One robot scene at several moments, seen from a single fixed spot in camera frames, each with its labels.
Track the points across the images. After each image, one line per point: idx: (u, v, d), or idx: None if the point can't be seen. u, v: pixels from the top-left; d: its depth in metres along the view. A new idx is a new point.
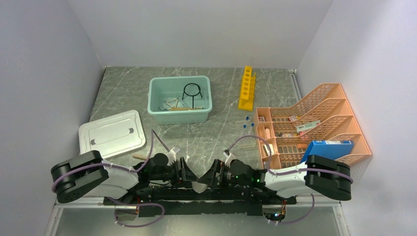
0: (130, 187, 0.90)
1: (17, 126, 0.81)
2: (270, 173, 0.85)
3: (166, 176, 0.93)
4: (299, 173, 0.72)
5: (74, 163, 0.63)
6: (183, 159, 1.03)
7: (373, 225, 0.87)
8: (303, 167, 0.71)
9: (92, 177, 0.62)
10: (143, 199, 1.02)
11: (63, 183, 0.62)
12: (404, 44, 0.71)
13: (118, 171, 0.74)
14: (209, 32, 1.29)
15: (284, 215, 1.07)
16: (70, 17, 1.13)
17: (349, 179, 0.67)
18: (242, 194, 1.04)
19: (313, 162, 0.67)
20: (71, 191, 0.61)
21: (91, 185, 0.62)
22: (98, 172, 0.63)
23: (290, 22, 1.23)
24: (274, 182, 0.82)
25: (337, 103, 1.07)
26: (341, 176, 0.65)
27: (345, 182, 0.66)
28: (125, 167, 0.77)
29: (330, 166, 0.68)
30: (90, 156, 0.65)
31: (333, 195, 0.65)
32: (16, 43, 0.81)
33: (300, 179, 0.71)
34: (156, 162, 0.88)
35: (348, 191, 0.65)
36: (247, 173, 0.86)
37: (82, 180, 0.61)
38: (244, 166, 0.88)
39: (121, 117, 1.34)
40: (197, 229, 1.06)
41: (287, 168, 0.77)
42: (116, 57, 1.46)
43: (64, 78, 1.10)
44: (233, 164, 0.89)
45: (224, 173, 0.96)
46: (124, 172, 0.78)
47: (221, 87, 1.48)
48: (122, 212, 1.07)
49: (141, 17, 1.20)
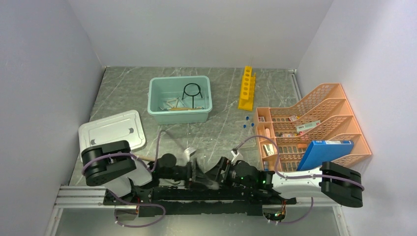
0: (141, 182, 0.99)
1: (17, 126, 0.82)
2: (278, 175, 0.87)
3: (173, 176, 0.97)
4: (313, 178, 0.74)
5: (104, 149, 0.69)
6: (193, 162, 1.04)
7: (373, 225, 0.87)
8: (316, 173, 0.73)
9: (121, 165, 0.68)
10: (143, 199, 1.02)
11: (91, 167, 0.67)
12: (405, 44, 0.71)
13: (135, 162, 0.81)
14: (209, 32, 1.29)
15: (284, 215, 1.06)
16: (70, 17, 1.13)
17: (360, 187, 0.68)
18: (242, 194, 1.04)
19: (328, 168, 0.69)
20: (99, 175, 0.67)
21: (119, 172, 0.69)
22: (128, 162, 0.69)
23: (290, 21, 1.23)
24: (283, 185, 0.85)
25: (337, 103, 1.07)
26: (353, 183, 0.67)
27: (357, 190, 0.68)
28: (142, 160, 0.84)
29: (343, 173, 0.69)
30: (121, 145, 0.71)
31: (346, 202, 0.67)
32: (16, 42, 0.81)
33: (313, 184, 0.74)
34: (163, 162, 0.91)
35: (360, 199, 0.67)
36: (252, 174, 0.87)
37: (111, 166, 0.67)
38: (249, 168, 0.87)
39: (121, 117, 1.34)
40: (197, 229, 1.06)
41: (299, 173, 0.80)
42: (116, 57, 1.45)
43: (64, 78, 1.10)
44: (239, 165, 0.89)
45: (230, 172, 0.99)
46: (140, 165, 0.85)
47: (221, 87, 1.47)
48: (123, 212, 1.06)
49: (141, 17, 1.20)
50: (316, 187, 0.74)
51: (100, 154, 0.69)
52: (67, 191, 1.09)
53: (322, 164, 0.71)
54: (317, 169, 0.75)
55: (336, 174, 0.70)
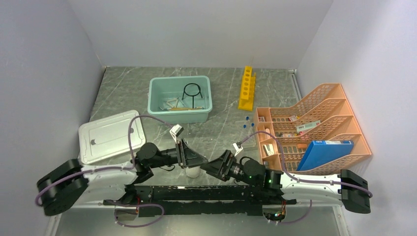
0: (130, 182, 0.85)
1: (17, 126, 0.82)
2: (289, 177, 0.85)
3: (165, 160, 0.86)
4: (331, 185, 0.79)
5: (54, 176, 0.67)
6: (185, 141, 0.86)
7: (373, 225, 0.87)
8: (334, 179, 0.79)
9: (72, 187, 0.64)
10: (143, 199, 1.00)
11: (46, 197, 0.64)
12: (405, 44, 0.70)
13: (103, 174, 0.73)
14: (209, 33, 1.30)
15: (284, 215, 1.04)
16: (70, 17, 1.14)
17: (370, 195, 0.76)
18: (242, 194, 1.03)
19: (346, 176, 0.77)
20: (54, 203, 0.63)
21: (73, 193, 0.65)
22: (78, 182, 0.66)
23: (290, 22, 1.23)
24: (295, 188, 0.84)
25: (337, 103, 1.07)
26: (364, 191, 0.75)
27: (367, 197, 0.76)
28: (114, 166, 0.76)
29: (357, 182, 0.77)
30: (70, 166, 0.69)
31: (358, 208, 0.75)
32: (17, 43, 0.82)
33: (330, 190, 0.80)
34: (142, 153, 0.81)
35: (368, 206, 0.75)
36: (261, 173, 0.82)
37: (62, 191, 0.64)
38: (259, 166, 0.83)
39: (121, 117, 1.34)
40: (197, 229, 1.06)
41: (314, 178, 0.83)
42: (116, 57, 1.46)
43: (64, 78, 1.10)
44: (248, 163, 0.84)
45: (231, 168, 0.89)
46: (115, 172, 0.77)
47: (221, 87, 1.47)
48: (122, 212, 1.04)
49: (141, 18, 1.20)
50: (332, 193, 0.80)
51: (52, 181, 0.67)
52: None
53: (341, 172, 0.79)
54: (334, 175, 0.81)
55: (352, 182, 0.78)
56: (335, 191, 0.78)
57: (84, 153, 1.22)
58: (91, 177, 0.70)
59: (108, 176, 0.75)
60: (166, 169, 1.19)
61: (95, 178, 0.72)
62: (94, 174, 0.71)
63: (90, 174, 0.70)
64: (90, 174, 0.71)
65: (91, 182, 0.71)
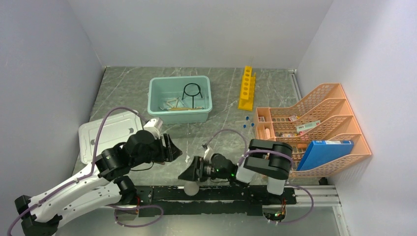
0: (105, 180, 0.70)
1: (17, 125, 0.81)
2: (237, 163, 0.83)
3: (151, 154, 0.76)
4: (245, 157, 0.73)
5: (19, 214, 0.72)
6: (167, 135, 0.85)
7: (373, 225, 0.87)
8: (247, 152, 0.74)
9: (28, 226, 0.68)
10: (143, 199, 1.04)
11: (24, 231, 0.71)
12: (404, 45, 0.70)
13: (51, 200, 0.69)
14: (209, 32, 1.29)
15: (284, 215, 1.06)
16: (69, 17, 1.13)
17: (286, 158, 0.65)
18: (242, 194, 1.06)
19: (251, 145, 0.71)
20: None
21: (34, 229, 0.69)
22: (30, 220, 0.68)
23: (290, 21, 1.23)
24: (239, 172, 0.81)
25: (337, 103, 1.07)
26: (276, 155, 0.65)
27: (281, 161, 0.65)
28: (66, 184, 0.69)
29: (266, 147, 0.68)
30: (20, 204, 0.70)
31: (270, 174, 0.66)
32: (16, 43, 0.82)
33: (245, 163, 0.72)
34: (138, 138, 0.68)
35: (283, 170, 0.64)
36: (226, 167, 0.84)
37: (26, 229, 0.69)
38: (224, 161, 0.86)
39: (121, 117, 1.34)
40: (197, 229, 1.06)
41: None
42: (116, 57, 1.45)
43: (64, 77, 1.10)
44: (215, 158, 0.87)
45: (205, 168, 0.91)
46: (71, 188, 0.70)
47: (221, 87, 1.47)
48: (122, 212, 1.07)
49: (141, 17, 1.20)
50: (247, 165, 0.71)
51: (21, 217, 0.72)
52: None
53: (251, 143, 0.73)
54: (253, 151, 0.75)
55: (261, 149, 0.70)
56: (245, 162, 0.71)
57: (84, 153, 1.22)
58: (40, 209, 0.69)
59: (63, 198, 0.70)
60: (166, 169, 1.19)
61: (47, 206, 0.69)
62: (43, 205, 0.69)
63: (39, 207, 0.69)
64: (41, 206, 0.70)
65: (47, 211, 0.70)
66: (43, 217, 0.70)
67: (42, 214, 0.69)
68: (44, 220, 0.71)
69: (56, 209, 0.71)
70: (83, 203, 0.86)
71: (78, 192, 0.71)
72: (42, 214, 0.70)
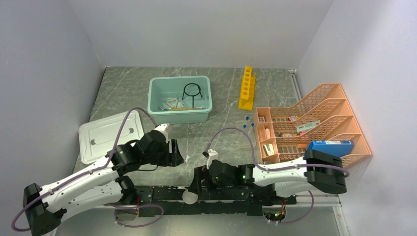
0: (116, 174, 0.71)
1: (17, 125, 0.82)
2: (259, 169, 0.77)
3: (160, 156, 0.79)
4: (297, 169, 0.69)
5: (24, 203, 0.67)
6: (175, 141, 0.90)
7: (373, 225, 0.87)
8: (300, 162, 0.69)
9: (35, 214, 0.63)
10: (143, 199, 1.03)
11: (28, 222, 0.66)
12: (405, 44, 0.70)
13: (65, 190, 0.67)
14: (210, 32, 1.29)
15: (284, 215, 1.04)
16: (69, 17, 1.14)
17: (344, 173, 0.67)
18: (242, 194, 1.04)
19: (312, 156, 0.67)
20: (33, 229, 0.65)
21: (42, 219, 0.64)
22: (40, 208, 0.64)
23: (291, 21, 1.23)
24: (266, 178, 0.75)
25: (337, 103, 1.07)
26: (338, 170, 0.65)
27: (341, 177, 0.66)
28: (80, 174, 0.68)
29: (326, 161, 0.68)
30: (31, 191, 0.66)
31: (331, 189, 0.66)
32: (16, 43, 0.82)
33: (299, 175, 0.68)
34: (152, 136, 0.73)
35: (343, 185, 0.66)
36: (224, 172, 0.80)
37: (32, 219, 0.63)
38: (222, 165, 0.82)
39: (121, 117, 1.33)
40: (197, 229, 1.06)
41: (281, 165, 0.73)
42: (116, 57, 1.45)
43: (63, 77, 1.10)
44: (212, 163, 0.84)
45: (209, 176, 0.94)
46: (84, 179, 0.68)
47: (221, 87, 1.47)
48: (122, 213, 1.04)
49: (141, 17, 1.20)
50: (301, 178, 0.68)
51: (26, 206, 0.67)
52: None
53: (306, 153, 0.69)
54: (300, 159, 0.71)
55: (320, 162, 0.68)
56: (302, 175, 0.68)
57: (84, 153, 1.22)
58: (50, 198, 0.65)
59: (76, 189, 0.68)
60: (166, 168, 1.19)
61: (58, 196, 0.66)
62: (55, 193, 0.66)
63: (50, 195, 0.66)
64: (50, 194, 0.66)
65: (57, 201, 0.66)
66: (53, 206, 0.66)
67: (53, 202, 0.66)
68: (53, 209, 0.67)
69: (65, 200, 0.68)
70: (87, 198, 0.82)
71: (90, 184, 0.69)
72: (53, 202, 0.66)
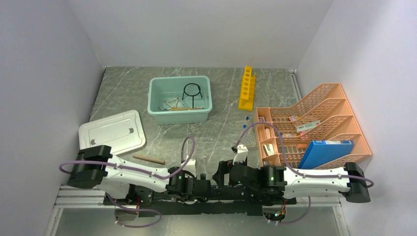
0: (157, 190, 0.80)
1: (16, 125, 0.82)
2: (293, 172, 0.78)
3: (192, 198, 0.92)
4: (339, 178, 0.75)
5: (85, 154, 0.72)
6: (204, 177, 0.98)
7: (372, 225, 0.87)
8: (342, 173, 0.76)
9: (89, 174, 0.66)
10: (143, 199, 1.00)
11: (74, 172, 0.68)
12: (405, 44, 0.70)
13: (124, 173, 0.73)
14: (210, 32, 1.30)
15: (284, 215, 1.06)
16: (69, 17, 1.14)
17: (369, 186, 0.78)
18: (242, 194, 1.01)
19: (353, 169, 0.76)
20: (73, 181, 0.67)
21: (88, 181, 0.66)
22: (96, 173, 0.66)
23: (291, 21, 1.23)
24: (301, 184, 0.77)
25: (337, 104, 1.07)
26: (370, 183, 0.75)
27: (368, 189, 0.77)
28: (143, 171, 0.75)
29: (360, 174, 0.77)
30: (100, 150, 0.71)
31: (358, 199, 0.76)
32: (16, 43, 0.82)
33: (340, 185, 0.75)
34: (208, 186, 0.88)
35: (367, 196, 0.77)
36: (246, 175, 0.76)
37: (83, 173, 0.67)
38: (243, 168, 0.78)
39: (121, 117, 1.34)
40: (196, 228, 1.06)
41: (320, 172, 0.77)
42: (116, 56, 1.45)
43: (63, 77, 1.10)
44: (233, 167, 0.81)
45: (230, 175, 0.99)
46: (141, 176, 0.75)
47: (221, 87, 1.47)
48: (122, 212, 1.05)
49: (141, 18, 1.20)
50: (341, 188, 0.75)
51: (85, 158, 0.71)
52: (67, 191, 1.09)
53: (346, 165, 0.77)
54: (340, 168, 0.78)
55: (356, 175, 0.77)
56: (343, 185, 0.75)
57: None
58: (110, 171, 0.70)
59: (130, 179, 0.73)
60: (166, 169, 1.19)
61: (115, 175, 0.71)
62: (116, 170, 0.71)
63: (113, 168, 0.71)
64: (113, 167, 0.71)
65: (110, 177, 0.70)
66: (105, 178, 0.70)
67: (108, 175, 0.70)
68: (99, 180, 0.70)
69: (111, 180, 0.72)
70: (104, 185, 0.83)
71: (141, 182, 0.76)
72: (108, 176, 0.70)
